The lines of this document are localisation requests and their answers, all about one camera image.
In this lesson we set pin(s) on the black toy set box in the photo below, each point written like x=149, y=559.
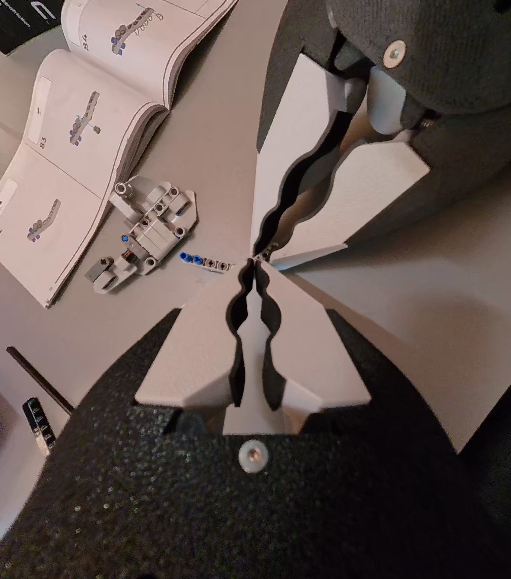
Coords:
x=11, y=22

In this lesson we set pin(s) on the grey toy beam blue pins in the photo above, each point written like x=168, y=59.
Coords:
x=212, y=263

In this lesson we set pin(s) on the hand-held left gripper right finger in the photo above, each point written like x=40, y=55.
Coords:
x=319, y=357

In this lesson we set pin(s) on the grey toy brick assembly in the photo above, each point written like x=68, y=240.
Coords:
x=156, y=226

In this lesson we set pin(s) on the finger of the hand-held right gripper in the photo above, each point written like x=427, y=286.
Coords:
x=278, y=135
x=373, y=181

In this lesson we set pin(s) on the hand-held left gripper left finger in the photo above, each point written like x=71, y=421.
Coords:
x=192, y=353

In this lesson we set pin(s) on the open white instruction booklet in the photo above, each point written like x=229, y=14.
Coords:
x=56, y=135

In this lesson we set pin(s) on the black toy strip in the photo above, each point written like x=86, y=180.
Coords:
x=38, y=425

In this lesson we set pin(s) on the thin black rod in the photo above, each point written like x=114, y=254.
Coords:
x=38, y=377

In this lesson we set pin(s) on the small black toy connector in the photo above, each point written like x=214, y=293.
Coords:
x=263, y=256

